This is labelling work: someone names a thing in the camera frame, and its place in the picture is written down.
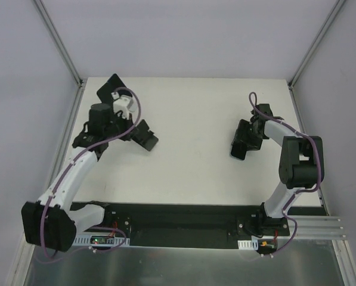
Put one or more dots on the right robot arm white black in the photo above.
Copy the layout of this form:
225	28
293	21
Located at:
300	169

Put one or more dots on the black phone blue edge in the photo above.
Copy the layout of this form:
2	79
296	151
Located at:
115	82

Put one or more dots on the black phone teal edge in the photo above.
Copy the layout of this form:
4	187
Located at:
238	150

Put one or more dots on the left white cable duct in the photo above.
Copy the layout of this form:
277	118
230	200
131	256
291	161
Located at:
100	241

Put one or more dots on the aluminium frame post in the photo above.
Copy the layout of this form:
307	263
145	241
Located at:
57	41
316	42

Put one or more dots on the right aluminium frame post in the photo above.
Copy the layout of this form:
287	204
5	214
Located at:
316	42

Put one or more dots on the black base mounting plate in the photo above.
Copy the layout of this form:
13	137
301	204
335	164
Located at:
191	226

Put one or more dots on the right white cable duct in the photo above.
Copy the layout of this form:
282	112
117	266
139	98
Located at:
248	244

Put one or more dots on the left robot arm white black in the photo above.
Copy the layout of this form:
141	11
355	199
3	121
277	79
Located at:
49	222

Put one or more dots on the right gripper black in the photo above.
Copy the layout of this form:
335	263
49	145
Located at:
248	137

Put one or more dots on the left aluminium frame post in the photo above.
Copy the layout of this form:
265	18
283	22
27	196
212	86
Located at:
57	41

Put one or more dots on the white cable duct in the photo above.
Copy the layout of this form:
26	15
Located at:
248	244
100	241

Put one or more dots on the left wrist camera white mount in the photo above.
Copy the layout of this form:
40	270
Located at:
124	106

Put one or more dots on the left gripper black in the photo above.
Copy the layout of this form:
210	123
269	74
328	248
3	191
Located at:
129	120

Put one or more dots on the black folding phone stand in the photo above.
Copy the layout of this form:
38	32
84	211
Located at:
150	140

